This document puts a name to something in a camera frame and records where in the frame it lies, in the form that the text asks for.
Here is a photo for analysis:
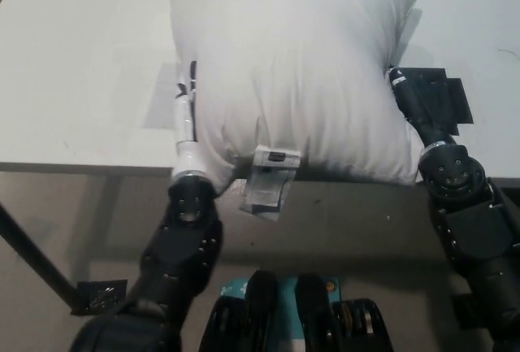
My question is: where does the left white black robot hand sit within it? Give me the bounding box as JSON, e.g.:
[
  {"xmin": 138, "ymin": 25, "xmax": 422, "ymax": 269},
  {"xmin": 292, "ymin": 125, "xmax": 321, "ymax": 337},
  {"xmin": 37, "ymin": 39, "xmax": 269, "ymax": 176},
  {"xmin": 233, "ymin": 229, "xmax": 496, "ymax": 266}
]
[{"xmin": 170, "ymin": 60, "xmax": 215, "ymax": 181}]

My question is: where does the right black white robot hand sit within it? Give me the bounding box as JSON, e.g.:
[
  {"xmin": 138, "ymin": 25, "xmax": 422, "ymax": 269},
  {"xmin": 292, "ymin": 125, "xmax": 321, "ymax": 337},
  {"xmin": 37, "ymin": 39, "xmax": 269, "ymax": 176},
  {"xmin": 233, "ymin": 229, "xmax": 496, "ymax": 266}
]
[{"xmin": 385, "ymin": 65, "xmax": 454, "ymax": 150}]

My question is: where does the white square pillow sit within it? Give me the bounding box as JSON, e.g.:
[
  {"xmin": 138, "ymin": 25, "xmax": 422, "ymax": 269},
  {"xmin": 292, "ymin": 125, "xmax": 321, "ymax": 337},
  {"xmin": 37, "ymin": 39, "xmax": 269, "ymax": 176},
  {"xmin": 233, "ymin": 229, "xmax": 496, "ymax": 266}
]
[{"xmin": 168, "ymin": 0, "xmax": 426, "ymax": 202}]

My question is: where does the white pillow care label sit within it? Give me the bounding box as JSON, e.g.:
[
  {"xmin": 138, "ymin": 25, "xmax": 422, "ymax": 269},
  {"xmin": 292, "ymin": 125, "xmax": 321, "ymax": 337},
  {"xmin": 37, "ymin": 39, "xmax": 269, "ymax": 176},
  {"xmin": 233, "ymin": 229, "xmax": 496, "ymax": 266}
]
[{"xmin": 237, "ymin": 144, "xmax": 301, "ymax": 215}]

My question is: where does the black diagonal table leg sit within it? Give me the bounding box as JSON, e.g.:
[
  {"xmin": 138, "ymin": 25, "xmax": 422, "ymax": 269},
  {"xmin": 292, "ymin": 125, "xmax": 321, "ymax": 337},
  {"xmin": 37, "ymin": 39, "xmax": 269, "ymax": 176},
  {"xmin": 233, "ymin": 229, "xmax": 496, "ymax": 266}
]
[{"xmin": 0, "ymin": 199, "xmax": 80, "ymax": 312}]

